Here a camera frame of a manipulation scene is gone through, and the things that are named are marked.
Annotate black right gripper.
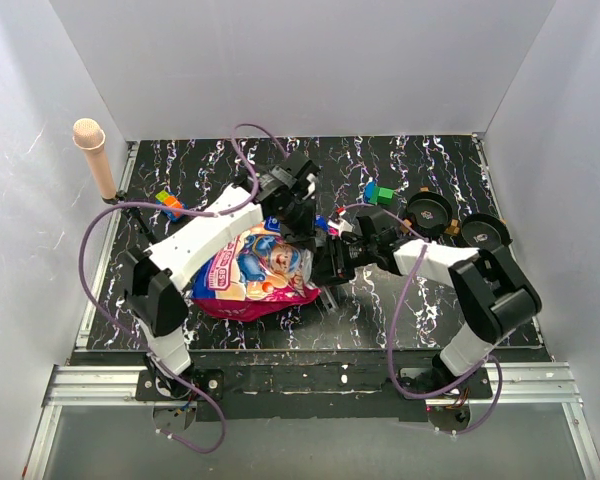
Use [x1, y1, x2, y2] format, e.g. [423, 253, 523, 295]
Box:
[307, 235, 376, 288]

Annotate pink pet food bag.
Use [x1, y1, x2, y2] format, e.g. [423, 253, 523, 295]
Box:
[190, 217, 321, 322]

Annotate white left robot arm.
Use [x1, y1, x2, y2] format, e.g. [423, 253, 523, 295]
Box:
[123, 168, 319, 400]

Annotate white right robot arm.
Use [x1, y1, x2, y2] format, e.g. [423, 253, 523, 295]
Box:
[311, 232, 542, 399]

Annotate blue green toy blocks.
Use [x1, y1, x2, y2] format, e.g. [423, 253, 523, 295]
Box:
[363, 181, 395, 207]

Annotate black bowl with logo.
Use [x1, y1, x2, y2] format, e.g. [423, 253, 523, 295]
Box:
[401, 187, 460, 240]

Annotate colourful cube toy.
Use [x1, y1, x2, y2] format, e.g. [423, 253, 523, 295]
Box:
[155, 190, 187, 222]

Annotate pink microphone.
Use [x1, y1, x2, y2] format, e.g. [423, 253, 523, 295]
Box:
[73, 118, 117, 202]

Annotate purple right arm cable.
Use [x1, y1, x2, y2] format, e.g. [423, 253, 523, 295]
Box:
[337, 202, 504, 436]

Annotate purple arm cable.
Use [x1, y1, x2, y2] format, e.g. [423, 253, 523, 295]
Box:
[78, 122, 289, 454]
[337, 202, 504, 436]

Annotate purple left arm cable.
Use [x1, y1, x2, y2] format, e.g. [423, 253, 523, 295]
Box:
[78, 122, 289, 454]

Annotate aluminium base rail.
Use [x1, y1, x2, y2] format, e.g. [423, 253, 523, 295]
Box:
[22, 357, 600, 479]

